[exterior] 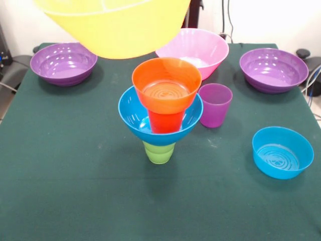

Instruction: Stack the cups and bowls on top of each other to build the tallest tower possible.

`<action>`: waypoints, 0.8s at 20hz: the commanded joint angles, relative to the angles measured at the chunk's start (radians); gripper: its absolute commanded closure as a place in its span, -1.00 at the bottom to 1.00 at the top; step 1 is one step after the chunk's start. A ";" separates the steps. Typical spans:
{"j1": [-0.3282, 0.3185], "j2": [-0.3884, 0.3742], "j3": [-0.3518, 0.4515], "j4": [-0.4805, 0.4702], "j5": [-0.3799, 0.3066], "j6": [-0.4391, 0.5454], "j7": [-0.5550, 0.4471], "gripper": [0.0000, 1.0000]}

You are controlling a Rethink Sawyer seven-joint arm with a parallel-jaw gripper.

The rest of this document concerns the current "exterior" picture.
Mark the black device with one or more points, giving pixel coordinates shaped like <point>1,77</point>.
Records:
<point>5,57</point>

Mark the yellow plastic bowl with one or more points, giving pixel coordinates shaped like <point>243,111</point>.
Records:
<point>120,32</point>

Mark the low blue plastic bowl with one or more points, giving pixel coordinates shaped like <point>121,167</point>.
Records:
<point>276,169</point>

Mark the green plastic cup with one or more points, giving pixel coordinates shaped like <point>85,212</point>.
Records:
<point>158,157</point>

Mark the pink plastic bowl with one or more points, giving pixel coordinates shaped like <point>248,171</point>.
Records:
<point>213,47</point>

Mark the purple plastic cup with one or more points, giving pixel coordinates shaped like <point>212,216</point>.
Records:
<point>217,115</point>

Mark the dark green table cloth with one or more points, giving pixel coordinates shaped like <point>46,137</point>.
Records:
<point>160,200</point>

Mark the purple plastic bowl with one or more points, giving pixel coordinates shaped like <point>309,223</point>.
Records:
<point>62,74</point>
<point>273,76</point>

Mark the orange plastic cup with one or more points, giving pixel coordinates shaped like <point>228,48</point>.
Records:
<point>165,123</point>

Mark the orange plastic bowl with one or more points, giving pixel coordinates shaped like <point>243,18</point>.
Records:
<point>165,103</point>

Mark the black round knob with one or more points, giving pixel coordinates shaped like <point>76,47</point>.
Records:
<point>303,53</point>

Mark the deep blue plastic bowl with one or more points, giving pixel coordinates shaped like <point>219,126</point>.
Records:
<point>130,118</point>

